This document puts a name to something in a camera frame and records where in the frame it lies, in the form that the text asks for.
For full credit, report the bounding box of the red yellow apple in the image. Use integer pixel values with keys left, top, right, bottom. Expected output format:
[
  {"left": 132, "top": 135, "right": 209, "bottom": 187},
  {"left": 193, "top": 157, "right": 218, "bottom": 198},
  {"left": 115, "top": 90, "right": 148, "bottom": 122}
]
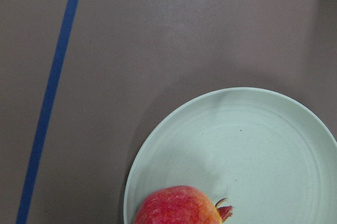
[{"left": 134, "top": 186, "right": 233, "bottom": 223}]

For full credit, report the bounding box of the light green plate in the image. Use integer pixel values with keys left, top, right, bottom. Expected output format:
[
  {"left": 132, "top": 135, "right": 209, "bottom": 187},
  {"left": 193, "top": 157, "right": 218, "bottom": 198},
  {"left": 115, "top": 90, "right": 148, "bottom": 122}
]
[{"left": 123, "top": 87, "right": 336, "bottom": 223}]

